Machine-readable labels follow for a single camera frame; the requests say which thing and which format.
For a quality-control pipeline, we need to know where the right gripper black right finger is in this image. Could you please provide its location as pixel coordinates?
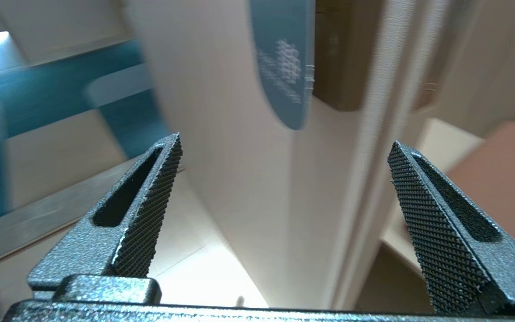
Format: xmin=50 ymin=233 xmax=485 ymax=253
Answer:
xmin=387 ymin=141 xmax=515 ymax=316

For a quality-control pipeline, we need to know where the white door hanger sign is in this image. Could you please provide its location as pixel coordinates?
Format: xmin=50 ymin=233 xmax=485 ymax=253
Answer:
xmin=249 ymin=0 xmax=316 ymax=131

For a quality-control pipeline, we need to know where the white room door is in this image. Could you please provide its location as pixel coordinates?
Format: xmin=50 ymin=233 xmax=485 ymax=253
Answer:
xmin=123 ymin=0 xmax=423 ymax=310

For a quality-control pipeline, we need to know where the brown bench cushion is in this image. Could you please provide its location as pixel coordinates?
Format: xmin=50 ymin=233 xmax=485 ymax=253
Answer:
xmin=445 ymin=121 xmax=515 ymax=264

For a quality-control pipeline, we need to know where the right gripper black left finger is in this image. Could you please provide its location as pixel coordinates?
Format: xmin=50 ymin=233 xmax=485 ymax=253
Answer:
xmin=27 ymin=133 xmax=183 ymax=291

